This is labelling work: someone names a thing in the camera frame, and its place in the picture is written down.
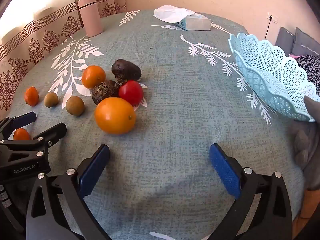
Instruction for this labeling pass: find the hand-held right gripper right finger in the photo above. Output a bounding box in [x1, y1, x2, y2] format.
[209, 143, 293, 240]

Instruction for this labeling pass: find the large dark water chestnut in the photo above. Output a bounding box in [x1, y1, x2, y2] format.
[111, 59, 142, 83]

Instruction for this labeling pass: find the brown longan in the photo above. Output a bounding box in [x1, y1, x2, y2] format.
[66, 96, 85, 117]
[44, 92, 59, 108]

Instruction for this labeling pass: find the grey fabric object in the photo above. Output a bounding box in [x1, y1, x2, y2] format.
[287, 96, 320, 190]

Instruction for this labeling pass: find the grey sofa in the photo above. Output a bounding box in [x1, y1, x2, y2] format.
[275, 27, 320, 55]

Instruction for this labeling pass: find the pink thermos bottle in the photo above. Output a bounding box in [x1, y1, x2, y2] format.
[77, 0, 103, 37]

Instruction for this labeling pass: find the black power cable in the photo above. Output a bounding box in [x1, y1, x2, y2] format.
[264, 19, 272, 40]

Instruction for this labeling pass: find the white tissue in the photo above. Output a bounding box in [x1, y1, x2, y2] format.
[153, 5, 195, 24]

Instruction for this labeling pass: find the tissue box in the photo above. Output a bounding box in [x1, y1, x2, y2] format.
[172, 14, 212, 31]

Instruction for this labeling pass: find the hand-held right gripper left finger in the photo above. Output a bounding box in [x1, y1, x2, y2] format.
[26, 144, 112, 240]

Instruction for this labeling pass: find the small orange tangerine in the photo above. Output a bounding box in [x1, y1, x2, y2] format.
[24, 87, 40, 107]
[13, 128, 31, 141]

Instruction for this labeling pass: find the large orange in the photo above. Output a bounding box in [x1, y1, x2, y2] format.
[94, 97, 137, 135]

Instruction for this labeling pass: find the medium orange tangerine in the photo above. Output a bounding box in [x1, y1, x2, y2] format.
[81, 65, 106, 89]

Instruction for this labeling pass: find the leopard print cloth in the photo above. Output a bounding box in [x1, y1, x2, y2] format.
[295, 54, 320, 90]

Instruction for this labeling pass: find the light blue plastic basket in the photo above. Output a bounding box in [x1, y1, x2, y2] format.
[229, 32, 318, 122]

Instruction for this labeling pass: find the teal leaf-print tablecloth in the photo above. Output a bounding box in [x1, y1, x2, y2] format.
[5, 9, 305, 240]

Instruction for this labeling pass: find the beige patterned curtain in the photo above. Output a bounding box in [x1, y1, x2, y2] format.
[0, 0, 128, 113]

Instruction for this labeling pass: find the red tomato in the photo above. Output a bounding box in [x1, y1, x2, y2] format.
[118, 80, 144, 107]

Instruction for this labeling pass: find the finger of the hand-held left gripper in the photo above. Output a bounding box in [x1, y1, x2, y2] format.
[32, 122, 67, 148]
[0, 112, 37, 140]

